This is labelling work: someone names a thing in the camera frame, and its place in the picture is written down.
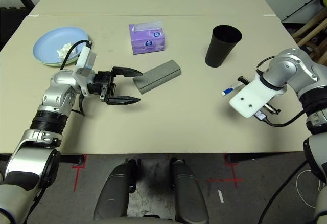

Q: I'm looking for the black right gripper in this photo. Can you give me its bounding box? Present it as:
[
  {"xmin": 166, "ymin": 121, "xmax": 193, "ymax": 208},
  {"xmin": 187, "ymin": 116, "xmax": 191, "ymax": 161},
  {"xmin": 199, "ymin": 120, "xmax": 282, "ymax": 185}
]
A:
[{"xmin": 237, "ymin": 75, "xmax": 282, "ymax": 114}]

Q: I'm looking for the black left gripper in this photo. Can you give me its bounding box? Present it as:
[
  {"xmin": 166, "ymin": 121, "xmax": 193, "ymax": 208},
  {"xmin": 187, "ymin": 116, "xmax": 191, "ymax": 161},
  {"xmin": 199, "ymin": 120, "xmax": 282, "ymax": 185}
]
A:
[{"xmin": 90, "ymin": 67, "xmax": 143, "ymax": 106}]

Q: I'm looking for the grey glasses case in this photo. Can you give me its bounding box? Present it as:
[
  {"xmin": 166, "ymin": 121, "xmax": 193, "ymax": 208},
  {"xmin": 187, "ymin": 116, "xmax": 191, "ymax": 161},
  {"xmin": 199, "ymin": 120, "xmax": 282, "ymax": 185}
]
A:
[{"xmin": 132, "ymin": 59, "xmax": 182, "ymax": 96}]

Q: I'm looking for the white tissue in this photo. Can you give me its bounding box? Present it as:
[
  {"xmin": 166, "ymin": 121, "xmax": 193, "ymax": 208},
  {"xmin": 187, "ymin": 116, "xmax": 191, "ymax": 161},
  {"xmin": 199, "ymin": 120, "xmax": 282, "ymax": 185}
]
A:
[{"xmin": 56, "ymin": 43, "xmax": 77, "ymax": 60}]

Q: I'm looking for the blue plastic plate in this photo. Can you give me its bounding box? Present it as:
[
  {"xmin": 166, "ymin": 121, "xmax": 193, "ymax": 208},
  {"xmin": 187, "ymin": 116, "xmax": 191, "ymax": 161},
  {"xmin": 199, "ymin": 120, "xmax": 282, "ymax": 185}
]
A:
[{"xmin": 32, "ymin": 26, "xmax": 91, "ymax": 65}]

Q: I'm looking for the purple tissue box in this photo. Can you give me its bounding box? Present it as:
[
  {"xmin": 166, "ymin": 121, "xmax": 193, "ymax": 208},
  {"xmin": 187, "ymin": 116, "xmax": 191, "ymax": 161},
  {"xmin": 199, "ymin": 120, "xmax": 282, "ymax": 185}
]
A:
[{"xmin": 128, "ymin": 21, "xmax": 167, "ymax": 55}]

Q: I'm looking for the white marker blue cap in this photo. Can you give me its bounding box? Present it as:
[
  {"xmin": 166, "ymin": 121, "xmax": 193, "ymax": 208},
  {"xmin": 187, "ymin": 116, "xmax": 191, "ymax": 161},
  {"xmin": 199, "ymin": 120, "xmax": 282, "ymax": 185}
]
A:
[{"xmin": 221, "ymin": 82, "xmax": 243, "ymax": 97}]

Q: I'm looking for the black table foot bar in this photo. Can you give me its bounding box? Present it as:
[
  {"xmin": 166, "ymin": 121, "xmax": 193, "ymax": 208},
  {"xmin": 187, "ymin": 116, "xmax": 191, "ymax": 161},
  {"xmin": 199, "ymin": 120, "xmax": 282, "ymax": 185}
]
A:
[
  {"xmin": 60, "ymin": 154, "xmax": 85, "ymax": 165},
  {"xmin": 226, "ymin": 152, "xmax": 307, "ymax": 163}
]

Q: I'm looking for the green plastic plate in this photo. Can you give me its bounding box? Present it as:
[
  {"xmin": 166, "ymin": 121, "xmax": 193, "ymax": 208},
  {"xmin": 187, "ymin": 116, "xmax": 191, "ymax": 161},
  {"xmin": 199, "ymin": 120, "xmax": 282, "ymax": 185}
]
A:
[{"xmin": 40, "ymin": 36, "xmax": 92, "ymax": 68}]

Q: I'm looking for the black plastic cup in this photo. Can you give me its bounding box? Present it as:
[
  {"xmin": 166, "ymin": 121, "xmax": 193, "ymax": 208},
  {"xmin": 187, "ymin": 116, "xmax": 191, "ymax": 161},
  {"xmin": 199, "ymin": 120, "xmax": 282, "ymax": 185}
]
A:
[{"xmin": 204, "ymin": 24, "xmax": 243, "ymax": 68}]

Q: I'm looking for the red floor tape cross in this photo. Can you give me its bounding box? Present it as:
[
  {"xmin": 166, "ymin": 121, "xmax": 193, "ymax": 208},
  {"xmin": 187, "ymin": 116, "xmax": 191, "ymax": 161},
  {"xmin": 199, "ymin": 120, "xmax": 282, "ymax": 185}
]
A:
[{"xmin": 205, "ymin": 154, "xmax": 245, "ymax": 188}]

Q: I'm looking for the red floor tape corner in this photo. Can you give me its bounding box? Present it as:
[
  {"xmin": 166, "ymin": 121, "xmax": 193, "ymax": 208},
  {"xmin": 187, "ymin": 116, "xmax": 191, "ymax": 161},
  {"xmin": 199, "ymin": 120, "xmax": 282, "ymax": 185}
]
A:
[{"xmin": 71, "ymin": 154, "xmax": 87, "ymax": 191}]

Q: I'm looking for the grey left robot leg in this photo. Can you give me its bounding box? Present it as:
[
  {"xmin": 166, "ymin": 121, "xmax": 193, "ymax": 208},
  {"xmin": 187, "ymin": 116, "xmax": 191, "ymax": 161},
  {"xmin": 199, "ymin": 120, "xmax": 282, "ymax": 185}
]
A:
[{"xmin": 93, "ymin": 159, "xmax": 137, "ymax": 221}]

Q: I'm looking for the grey robot leg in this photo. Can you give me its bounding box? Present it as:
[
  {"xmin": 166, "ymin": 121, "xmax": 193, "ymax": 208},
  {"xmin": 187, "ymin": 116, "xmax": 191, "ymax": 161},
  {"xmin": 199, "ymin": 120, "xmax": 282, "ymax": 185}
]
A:
[
  {"xmin": 93, "ymin": 159, "xmax": 137, "ymax": 221},
  {"xmin": 170, "ymin": 157, "xmax": 210, "ymax": 224}
]

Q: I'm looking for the grey right robot leg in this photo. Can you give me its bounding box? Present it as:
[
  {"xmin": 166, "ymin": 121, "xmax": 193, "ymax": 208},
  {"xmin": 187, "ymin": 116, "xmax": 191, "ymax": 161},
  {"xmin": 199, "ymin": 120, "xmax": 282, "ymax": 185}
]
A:
[{"xmin": 170, "ymin": 157, "xmax": 210, "ymax": 224}]

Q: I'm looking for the black foam puzzle mat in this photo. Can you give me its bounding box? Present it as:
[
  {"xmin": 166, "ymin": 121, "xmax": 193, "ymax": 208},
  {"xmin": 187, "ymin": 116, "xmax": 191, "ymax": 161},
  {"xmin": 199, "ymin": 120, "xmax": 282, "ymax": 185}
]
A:
[{"xmin": 0, "ymin": 6, "xmax": 31, "ymax": 51}]

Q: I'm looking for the grey robot waist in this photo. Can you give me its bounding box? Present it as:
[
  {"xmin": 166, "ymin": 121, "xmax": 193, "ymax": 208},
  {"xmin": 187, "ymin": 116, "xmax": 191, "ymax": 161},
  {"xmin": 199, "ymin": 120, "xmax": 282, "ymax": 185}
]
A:
[{"xmin": 93, "ymin": 216, "xmax": 177, "ymax": 224}]

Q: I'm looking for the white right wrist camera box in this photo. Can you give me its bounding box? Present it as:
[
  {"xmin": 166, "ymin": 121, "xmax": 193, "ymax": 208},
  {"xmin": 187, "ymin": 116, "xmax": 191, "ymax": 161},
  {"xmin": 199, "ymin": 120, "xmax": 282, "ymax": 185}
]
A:
[{"xmin": 229, "ymin": 77, "xmax": 285, "ymax": 119}]

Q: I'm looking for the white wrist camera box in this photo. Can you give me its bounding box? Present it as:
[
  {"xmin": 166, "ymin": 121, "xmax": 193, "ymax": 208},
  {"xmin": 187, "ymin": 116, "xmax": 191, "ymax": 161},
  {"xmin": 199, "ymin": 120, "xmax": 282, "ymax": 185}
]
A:
[
  {"xmin": 229, "ymin": 77, "xmax": 285, "ymax": 119},
  {"xmin": 73, "ymin": 45, "xmax": 98, "ymax": 97}
]

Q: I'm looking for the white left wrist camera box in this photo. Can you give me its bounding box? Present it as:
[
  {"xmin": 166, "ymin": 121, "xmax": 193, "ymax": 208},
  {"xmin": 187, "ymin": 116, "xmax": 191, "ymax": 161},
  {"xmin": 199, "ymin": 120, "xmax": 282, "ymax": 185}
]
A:
[{"xmin": 73, "ymin": 45, "xmax": 98, "ymax": 97}]

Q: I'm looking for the black left camera cable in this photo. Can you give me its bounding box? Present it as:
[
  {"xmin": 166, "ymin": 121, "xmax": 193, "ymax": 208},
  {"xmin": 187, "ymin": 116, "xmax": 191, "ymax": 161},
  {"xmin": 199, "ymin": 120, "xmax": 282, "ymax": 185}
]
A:
[{"xmin": 60, "ymin": 39, "xmax": 92, "ymax": 117}]

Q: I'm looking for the thin white floor cable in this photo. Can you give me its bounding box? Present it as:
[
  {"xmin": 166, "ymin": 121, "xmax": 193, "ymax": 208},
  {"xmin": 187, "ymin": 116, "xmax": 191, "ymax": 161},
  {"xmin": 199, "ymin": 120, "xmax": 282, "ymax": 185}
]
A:
[{"xmin": 295, "ymin": 167, "xmax": 323, "ymax": 208}]

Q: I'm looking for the wooden frame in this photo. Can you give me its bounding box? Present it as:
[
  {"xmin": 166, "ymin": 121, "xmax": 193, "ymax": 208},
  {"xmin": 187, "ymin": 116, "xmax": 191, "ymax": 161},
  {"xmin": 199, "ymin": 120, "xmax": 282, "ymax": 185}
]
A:
[{"xmin": 292, "ymin": 10, "xmax": 327, "ymax": 63}]

